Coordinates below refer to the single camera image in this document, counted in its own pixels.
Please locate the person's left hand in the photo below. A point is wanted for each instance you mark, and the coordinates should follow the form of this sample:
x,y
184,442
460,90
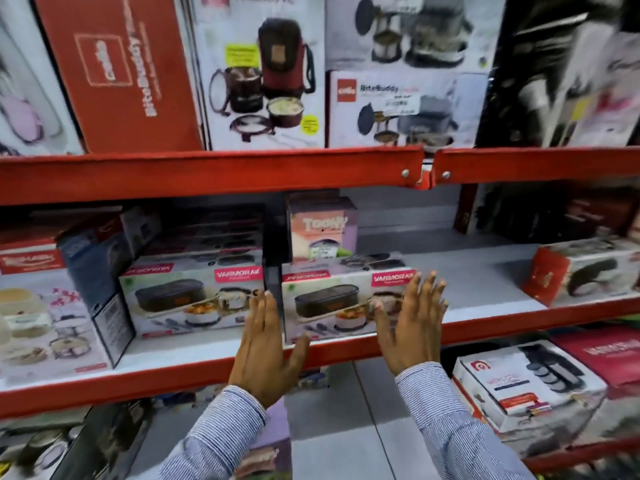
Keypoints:
x,y
262,359

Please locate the person's right hand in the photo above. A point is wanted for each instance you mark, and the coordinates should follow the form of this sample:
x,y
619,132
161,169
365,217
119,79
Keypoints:
x,y
415,344

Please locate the person's left thumb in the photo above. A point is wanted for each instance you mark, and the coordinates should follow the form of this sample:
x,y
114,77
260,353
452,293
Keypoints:
x,y
298,353

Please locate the person's left middle finger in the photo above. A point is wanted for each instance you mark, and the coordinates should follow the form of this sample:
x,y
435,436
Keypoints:
x,y
262,317

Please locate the person's right thumb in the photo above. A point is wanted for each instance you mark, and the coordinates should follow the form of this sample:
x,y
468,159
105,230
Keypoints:
x,y
384,322

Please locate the person's left little finger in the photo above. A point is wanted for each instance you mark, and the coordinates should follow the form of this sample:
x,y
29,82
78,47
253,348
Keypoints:
x,y
241,338

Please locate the person's right little finger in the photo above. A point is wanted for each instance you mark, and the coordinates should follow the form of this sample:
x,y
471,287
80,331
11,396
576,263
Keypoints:
x,y
442,318

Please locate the person's right middle finger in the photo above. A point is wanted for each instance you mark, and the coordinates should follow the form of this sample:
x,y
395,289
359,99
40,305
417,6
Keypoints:
x,y
422,298

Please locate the person's left forearm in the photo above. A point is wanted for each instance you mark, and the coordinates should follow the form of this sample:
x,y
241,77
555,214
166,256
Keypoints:
x,y
220,439

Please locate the person's right forearm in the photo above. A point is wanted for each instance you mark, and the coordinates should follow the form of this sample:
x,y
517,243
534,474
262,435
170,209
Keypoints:
x,y
460,429

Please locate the white shelf board red edge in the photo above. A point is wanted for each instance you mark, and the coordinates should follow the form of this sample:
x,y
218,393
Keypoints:
x,y
480,294

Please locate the white lunch box carton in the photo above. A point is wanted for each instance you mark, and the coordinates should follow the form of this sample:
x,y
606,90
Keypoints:
x,y
325,299
180,299

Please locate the purple product box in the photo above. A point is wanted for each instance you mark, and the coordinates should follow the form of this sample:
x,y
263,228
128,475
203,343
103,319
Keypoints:
x,y
272,444

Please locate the stack of dark cartons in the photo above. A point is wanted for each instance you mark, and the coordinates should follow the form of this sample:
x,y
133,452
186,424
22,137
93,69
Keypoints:
x,y
210,232

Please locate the white carton black stacked containers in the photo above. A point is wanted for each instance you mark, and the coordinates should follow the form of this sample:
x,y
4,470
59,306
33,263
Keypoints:
x,y
525,384

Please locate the pink tall product box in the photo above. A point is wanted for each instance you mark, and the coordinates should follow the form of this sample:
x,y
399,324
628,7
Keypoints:
x,y
322,227

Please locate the red and white carton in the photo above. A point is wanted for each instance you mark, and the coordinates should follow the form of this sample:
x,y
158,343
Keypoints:
x,y
585,269

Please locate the dark boxes behind shelf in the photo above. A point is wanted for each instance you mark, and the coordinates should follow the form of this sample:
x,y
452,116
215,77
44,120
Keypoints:
x,y
550,209

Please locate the blue leaning product box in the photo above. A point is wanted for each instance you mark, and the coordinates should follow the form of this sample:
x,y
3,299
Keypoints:
x,y
100,274

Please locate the red shelf beam long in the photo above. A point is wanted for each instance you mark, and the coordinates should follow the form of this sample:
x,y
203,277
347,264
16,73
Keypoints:
x,y
200,174

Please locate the maroon flat product box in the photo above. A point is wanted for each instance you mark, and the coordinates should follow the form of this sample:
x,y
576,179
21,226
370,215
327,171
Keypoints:
x,y
605,352

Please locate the red shelf beam short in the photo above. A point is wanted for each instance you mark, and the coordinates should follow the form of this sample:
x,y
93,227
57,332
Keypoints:
x,y
540,164

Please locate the white carton grey lunch bag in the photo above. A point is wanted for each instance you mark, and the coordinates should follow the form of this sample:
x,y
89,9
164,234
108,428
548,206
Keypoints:
x,y
415,29
405,112

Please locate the grey carton under white carton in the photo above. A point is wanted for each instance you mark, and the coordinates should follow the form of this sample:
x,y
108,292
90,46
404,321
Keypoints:
x,y
600,419

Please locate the white food container carton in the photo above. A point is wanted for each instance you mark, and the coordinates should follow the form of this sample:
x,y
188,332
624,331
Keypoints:
x,y
45,329

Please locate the red bottom shelf edge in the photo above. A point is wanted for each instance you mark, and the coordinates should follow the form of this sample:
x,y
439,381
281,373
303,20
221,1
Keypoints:
x,y
585,454

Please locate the dark carton with bowls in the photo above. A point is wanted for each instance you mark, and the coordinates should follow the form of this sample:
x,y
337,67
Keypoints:
x,y
65,444

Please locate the red flat product box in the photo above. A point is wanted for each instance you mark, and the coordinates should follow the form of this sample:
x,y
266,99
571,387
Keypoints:
x,y
27,252

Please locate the white carton maroon lunch bag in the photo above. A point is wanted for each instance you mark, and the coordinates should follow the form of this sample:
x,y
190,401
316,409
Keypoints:
x,y
260,74

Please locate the black glossy product box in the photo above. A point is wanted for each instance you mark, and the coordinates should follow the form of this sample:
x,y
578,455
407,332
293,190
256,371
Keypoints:
x,y
555,74

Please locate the large red product box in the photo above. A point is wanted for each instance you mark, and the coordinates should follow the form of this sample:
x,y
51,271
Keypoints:
x,y
120,69

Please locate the white carton pink bottle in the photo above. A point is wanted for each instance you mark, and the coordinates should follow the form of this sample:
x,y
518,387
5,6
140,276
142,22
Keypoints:
x,y
30,94

